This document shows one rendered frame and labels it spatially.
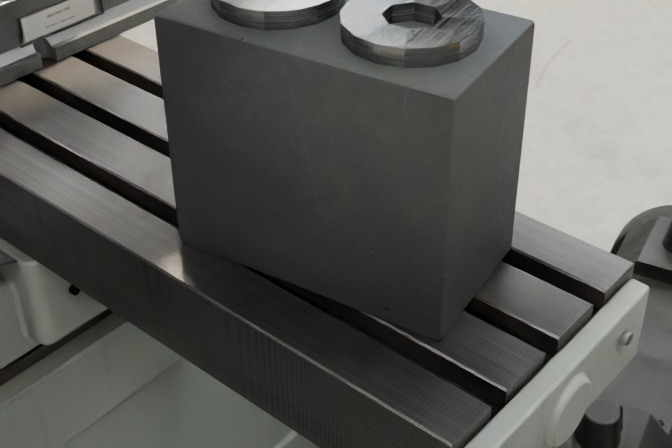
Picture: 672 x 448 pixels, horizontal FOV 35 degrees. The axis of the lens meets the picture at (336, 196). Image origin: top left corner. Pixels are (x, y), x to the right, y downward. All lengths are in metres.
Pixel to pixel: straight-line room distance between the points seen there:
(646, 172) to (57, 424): 1.84
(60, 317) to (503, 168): 0.45
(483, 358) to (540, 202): 1.80
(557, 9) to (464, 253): 2.72
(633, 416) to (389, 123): 0.60
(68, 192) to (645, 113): 2.18
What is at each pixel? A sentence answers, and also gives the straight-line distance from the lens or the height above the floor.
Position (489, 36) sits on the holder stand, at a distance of 0.69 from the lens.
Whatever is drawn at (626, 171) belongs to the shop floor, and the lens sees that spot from 2.66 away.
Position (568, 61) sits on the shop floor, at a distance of 3.11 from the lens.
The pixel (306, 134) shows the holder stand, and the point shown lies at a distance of 0.69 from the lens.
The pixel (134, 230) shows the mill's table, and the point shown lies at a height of 0.94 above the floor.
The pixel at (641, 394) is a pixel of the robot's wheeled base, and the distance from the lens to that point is 1.23.
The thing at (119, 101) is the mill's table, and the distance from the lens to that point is 1.01.
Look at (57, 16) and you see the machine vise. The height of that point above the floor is 0.98.
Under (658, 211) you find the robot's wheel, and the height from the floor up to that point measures 0.59.
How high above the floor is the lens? 1.44
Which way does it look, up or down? 35 degrees down
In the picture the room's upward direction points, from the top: 1 degrees counter-clockwise
